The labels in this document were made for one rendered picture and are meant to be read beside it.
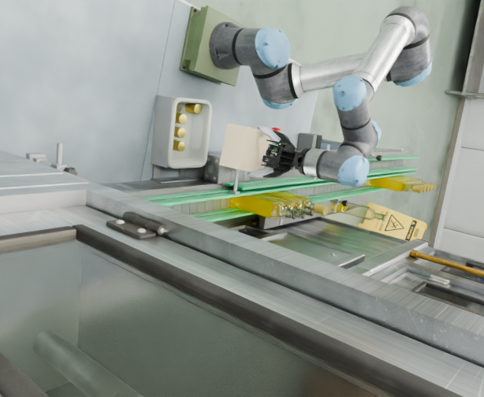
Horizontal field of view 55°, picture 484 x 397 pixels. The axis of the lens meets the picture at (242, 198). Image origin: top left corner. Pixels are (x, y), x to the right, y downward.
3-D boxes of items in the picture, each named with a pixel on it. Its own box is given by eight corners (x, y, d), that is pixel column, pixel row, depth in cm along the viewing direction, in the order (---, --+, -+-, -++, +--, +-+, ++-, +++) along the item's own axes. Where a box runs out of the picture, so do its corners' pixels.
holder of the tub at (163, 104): (149, 179, 154) (165, 184, 149) (155, 94, 148) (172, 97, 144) (186, 176, 167) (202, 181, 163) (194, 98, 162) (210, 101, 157)
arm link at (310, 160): (333, 152, 122) (326, 182, 123) (318, 149, 125) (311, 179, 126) (319, 148, 117) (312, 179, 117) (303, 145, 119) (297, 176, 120)
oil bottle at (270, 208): (228, 205, 169) (277, 220, 156) (230, 191, 168) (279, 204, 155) (238, 204, 173) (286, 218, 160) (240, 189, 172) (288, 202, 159)
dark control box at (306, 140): (295, 149, 219) (311, 152, 214) (298, 132, 218) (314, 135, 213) (305, 149, 226) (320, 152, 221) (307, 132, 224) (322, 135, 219)
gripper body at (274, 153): (264, 138, 125) (302, 144, 118) (281, 142, 132) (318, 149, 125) (258, 165, 126) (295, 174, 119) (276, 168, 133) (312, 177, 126)
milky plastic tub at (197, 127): (150, 164, 153) (169, 168, 147) (156, 94, 148) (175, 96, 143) (188, 162, 166) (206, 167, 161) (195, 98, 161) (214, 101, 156)
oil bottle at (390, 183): (368, 184, 262) (418, 195, 245) (370, 175, 261) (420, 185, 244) (372, 184, 266) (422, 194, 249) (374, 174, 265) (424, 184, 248)
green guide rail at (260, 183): (225, 185, 164) (243, 190, 159) (225, 183, 164) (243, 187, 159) (404, 167, 299) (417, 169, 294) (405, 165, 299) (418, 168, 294)
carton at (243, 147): (227, 123, 133) (247, 126, 128) (260, 132, 145) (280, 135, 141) (218, 165, 134) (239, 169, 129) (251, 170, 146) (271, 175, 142)
